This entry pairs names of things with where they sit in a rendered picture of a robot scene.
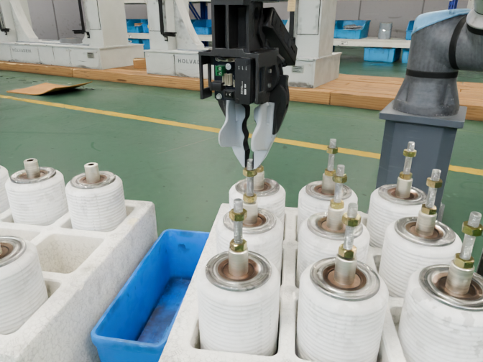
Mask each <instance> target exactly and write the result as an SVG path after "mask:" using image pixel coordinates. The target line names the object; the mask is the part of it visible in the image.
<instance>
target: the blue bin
mask: <svg viewBox="0 0 483 362"><path fill-rule="evenodd" d="M209 234H210V233H209V232H201V231H187V230H178V229H167V230H164V231H163V232H162V233H161V234H160V236H159V237H158V239H157V240H156V241H155V243H154V244H153V246H152V247H151V249H150V250H149V251H148V252H147V254H146V256H145V257H144V258H143V260H142V261H141V262H140V264H139V266H138V267H137V268H136V269H135V271H134V272H133V274H132V275H131V276H130V278H129V279H128V280H127V282H126V284H125V285H124V286H123V287H122V289H121V290H120V292H119V293H118V295H117V296H116V297H115V299H114V300H113V302H112V303H111V304H110V305H109V307H108V309H107V310H106V311H105V313H104V314H103V315H102V317H101V319H100V320H99V321H98V322H97V324H96V325H95V327H94V328H93V329H92V331H91V340H92V343H93V344H94V345H95V346H96V347H97V351H98V355H99V358H100V362H159V360H160V357H161V355H162V352H163V350H164V347H165V345H166V343H167V339H168V337H169V334H170V331H171V330H172V327H173V324H174V322H175V319H176V317H177V315H178V312H179V309H180V306H181V305H182V302H183V299H184V297H185V294H186V292H187V290H188V287H189V284H190V282H191V279H192V277H193V274H194V272H195V270H196V267H197V265H198V262H199V259H200V257H201V254H202V252H203V249H204V247H205V245H206V242H207V239H208V237H209Z"/></svg>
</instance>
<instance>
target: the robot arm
mask: <svg viewBox="0 0 483 362"><path fill-rule="evenodd" d="M275 2H279V0H211V28H212V50H204V51H199V52H198V60H199V78H200V96H201V99H205V98H208V97H211V96H212V91H215V99H216V100H217V101H218V104H219V106H220V108H221V110H222V112H223V113H224V115H225V117H226V120H225V123H224V125H223V126H222V128H221V130H220V132H219V133H218V142H219V144H220V146H221V147H232V149H233V151H234V153H235V155H236V158H237V159H238V160H239V162H240V164H241V165H242V167H246V166H247V160H248V159H249V153H250V148H249V145H248V138H249V132H248V129H247V119H248V118H249V115H250V106H249V104H251V103H255V104H259V105H258V106H257V107H256V108H255V109H254V120H255V122H256V124H257V125H256V128H255V130H254V132H253V135H252V140H251V148H252V151H253V152H254V153H253V169H256V168H258V166H259V165H260V164H261V163H262V162H263V160H264V159H265V157H266V156H267V154H268V152H269V150H270V148H271V146H272V144H273V142H274V140H275V137H276V136H277V133H278V131H279V130H280V127H281V125H282V122H283V119H284V117H285V114H286V113H287V110H288V106H289V101H290V94H289V88H288V78H289V75H283V69H282V68H283V67H286V66H295V61H296V57H297V51H298V48H297V46H296V45H295V43H294V41H293V39H292V37H291V36H290V34H289V32H288V31H287V29H286V27H285V25H284V24H283V22H282V20H281V18H280V17H279V15H278V13H277V12H276V10H275V8H274V7H267V8H263V3H275ZM205 64H208V87H206V88H203V65H205ZM211 65H214V81H212V82H211ZM459 70H468V71H475V72H482V73H483V0H474V8H473V9H472V10H471V9H449V10H442V11H432V12H428V13H425V14H421V15H419V16H418V17H417V18H416V19H415V22H414V26H413V32H412V33H411V41H410V50H409V55H408V63H407V69H406V74H405V79H404V81H403V82H402V85H401V86H400V89H399V91H398V92H397V95H396V96H395V99H394V104H393V108H394V109H395V110H397V111H400V112H403V113H409V114H413V115H419V116H453V115H456V114H457V113H458V112H459V93H458V88H457V82H456V81H457V76H458V72H459Z"/></svg>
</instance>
